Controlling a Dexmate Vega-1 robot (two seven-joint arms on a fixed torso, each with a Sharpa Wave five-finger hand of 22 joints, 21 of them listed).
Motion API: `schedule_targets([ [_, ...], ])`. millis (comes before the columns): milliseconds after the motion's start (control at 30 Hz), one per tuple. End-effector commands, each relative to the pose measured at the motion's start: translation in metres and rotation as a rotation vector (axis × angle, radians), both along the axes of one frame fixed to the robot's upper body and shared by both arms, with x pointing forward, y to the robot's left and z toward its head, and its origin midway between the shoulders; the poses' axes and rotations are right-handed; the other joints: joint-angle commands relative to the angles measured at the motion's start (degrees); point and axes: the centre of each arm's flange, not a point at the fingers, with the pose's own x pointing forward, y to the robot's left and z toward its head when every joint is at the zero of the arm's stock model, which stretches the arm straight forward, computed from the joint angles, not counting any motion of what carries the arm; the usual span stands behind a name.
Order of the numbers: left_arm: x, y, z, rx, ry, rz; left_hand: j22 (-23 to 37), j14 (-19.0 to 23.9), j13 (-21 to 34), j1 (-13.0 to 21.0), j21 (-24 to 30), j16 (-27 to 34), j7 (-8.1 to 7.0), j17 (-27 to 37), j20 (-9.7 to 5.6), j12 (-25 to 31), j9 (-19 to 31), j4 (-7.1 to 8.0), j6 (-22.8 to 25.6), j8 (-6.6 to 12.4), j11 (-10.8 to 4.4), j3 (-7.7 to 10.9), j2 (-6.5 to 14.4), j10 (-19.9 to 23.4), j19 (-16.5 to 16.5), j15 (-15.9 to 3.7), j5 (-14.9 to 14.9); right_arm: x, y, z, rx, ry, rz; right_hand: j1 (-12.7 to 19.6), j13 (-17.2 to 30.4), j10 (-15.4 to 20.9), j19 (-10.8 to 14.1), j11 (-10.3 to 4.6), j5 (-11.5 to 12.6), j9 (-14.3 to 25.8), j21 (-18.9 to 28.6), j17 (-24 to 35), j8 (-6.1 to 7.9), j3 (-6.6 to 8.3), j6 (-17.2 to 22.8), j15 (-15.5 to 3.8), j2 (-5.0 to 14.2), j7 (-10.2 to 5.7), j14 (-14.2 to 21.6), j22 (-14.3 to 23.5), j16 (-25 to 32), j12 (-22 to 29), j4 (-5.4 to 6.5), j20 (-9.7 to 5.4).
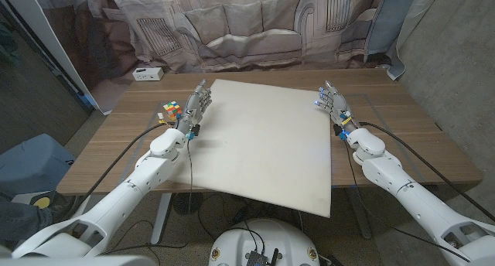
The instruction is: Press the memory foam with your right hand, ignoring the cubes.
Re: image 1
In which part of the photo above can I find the white cloth sheet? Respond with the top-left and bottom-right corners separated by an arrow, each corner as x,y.
386,0 -> 444,81

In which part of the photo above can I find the white table leg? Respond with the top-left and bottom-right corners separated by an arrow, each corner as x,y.
149,192 -> 173,246

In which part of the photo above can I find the round black floor fan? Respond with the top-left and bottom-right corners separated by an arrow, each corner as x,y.
172,192 -> 204,216

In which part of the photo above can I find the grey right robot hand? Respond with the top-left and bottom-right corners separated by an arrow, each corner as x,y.
314,80 -> 359,139

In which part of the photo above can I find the yellow floor object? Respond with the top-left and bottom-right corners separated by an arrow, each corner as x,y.
32,196 -> 52,210

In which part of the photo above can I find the multicoloured puzzle cube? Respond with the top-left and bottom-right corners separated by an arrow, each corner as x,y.
162,101 -> 183,122

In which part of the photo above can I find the white robot torso base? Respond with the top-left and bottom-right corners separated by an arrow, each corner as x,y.
208,218 -> 321,266

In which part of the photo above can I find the printed living room backdrop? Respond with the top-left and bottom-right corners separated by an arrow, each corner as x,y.
29,0 -> 421,115

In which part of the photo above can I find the white partition panel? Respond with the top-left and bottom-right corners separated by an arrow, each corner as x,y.
0,0 -> 111,115

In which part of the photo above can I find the thin black left wrist cable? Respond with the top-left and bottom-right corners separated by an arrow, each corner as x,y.
186,136 -> 194,216

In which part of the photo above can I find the grey table leg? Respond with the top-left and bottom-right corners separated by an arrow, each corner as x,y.
346,187 -> 373,240

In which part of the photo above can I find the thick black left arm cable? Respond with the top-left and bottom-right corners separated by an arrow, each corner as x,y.
57,121 -> 173,220

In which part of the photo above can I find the black device with antenna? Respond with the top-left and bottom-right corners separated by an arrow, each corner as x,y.
245,248 -> 280,266

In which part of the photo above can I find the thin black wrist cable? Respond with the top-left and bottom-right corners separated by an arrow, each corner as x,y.
186,136 -> 194,216
343,140 -> 472,264

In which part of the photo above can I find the black power adapter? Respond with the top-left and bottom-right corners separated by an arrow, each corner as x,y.
230,206 -> 251,225

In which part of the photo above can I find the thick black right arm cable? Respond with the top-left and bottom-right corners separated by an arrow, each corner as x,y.
359,121 -> 495,223

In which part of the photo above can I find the white power socket box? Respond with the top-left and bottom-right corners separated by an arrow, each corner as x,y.
131,66 -> 165,82

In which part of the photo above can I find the blue grey plastic bin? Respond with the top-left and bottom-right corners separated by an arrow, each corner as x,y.
0,133 -> 76,200

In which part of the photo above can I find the dark blue fabric heap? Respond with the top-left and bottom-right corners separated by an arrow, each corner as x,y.
0,190 -> 78,251

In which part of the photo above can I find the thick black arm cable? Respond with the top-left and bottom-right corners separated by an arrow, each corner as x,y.
57,121 -> 173,220
359,121 -> 495,223

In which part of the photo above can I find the white memory foam sheet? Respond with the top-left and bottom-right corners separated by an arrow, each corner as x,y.
169,78 -> 333,218

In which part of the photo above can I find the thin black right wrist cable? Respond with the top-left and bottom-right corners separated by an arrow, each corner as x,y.
343,140 -> 472,264

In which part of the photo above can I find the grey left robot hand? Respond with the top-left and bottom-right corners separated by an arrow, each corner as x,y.
176,79 -> 213,138

